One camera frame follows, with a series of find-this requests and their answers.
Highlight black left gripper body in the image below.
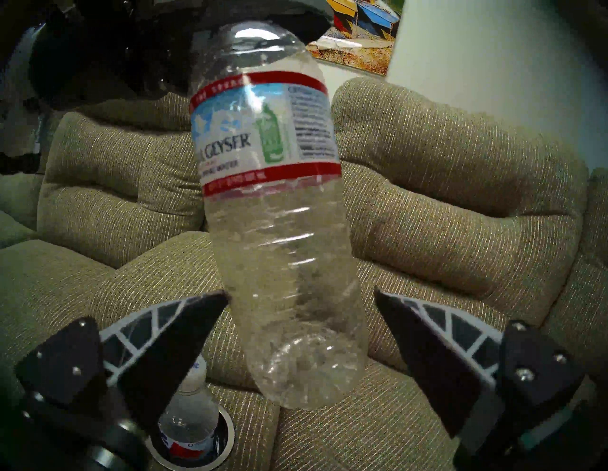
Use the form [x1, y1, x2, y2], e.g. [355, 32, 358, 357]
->
[28, 0, 198, 111]

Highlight green fabric sectional sofa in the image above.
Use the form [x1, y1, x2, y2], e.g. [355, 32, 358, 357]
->
[0, 77, 608, 471]

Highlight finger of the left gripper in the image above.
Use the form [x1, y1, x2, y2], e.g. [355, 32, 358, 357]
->
[197, 0, 335, 46]

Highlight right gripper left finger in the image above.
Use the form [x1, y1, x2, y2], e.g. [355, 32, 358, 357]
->
[14, 290, 232, 437]

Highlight metal-rimmed cup holder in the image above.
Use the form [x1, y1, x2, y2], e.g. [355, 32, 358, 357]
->
[145, 404, 236, 471]

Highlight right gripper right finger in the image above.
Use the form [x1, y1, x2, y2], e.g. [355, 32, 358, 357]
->
[374, 287, 587, 438]

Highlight green fabric sofa console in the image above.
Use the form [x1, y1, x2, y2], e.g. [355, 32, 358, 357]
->
[0, 231, 281, 471]

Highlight clear bottle red-banded label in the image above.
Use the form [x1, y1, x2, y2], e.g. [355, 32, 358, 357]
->
[189, 21, 369, 410]

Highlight colourful boats wall print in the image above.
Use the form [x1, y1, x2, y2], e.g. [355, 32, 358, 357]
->
[306, 0, 404, 76]

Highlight white-capped bottle red blue label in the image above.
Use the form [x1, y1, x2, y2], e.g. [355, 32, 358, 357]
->
[159, 355, 220, 460]

